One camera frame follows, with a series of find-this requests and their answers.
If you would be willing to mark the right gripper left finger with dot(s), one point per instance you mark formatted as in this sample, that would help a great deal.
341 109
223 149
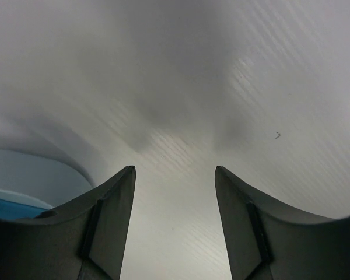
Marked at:
84 238

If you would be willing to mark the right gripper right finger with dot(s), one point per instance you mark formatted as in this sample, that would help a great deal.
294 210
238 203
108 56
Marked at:
269 239

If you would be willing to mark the blue lunch box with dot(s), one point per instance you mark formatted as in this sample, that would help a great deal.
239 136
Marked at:
30 185

